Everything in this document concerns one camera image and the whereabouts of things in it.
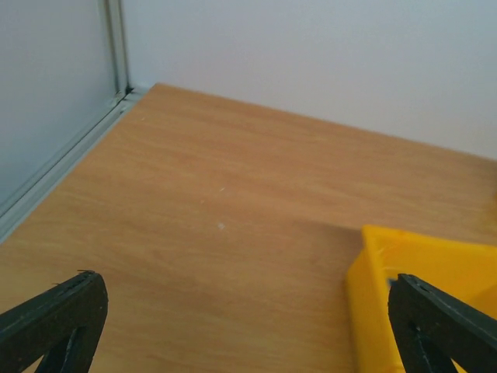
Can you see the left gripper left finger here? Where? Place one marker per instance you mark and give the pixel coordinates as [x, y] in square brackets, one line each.
[59, 328]

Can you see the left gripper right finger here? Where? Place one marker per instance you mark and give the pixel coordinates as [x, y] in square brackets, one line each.
[435, 332]

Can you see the yellow bin top of row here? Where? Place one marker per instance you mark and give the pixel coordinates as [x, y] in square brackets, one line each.
[464, 270]

